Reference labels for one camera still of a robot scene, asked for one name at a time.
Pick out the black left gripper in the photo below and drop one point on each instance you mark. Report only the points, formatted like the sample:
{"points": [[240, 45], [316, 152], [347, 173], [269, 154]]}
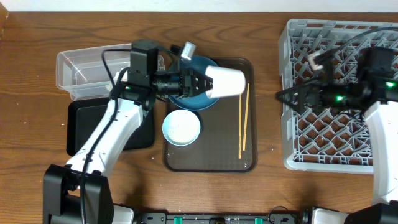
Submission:
{"points": [[187, 79]]}

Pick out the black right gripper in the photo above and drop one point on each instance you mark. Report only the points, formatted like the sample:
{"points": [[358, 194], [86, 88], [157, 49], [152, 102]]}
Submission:
{"points": [[313, 91]]}

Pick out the white cup pink inside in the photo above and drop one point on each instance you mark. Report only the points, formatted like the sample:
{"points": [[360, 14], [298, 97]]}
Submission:
{"points": [[226, 82]]}

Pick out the light blue bowl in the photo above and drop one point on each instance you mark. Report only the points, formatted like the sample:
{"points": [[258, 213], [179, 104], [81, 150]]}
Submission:
{"points": [[176, 117]]}

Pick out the white rice pile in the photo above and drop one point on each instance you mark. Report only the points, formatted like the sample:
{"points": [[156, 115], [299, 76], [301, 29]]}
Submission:
{"points": [[181, 134]]}

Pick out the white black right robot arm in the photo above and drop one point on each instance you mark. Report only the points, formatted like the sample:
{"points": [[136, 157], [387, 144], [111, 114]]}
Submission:
{"points": [[377, 100]]}

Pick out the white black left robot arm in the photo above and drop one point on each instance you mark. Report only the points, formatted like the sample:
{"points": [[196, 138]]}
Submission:
{"points": [[79, 191]]}

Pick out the grey dishwasher rack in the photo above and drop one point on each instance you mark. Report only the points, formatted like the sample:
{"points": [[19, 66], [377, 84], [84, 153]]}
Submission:
{"points": [[327, 140]]}

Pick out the clear plastic waste bin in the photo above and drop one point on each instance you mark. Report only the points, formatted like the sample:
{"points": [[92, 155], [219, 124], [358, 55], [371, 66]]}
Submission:
{"points": [[87, 73]]}

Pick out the dark blue plate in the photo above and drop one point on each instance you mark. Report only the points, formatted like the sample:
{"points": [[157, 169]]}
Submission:
{"points": [[199, 102]]}

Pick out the brown serving tray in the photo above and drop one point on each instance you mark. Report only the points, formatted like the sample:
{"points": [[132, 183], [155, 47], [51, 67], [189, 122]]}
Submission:
{"points": [[216, 148]]}

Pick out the right wooden chopstick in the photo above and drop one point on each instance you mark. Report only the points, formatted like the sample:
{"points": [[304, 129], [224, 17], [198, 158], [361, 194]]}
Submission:
{"points": [[246, 117]]}

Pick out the black rectangular tray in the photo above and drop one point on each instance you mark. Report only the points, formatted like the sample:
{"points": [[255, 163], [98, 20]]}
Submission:
{"points": [[85, 115]]}

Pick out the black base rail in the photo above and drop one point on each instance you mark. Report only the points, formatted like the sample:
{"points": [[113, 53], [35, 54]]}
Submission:
{"points": [[199, 218]]}

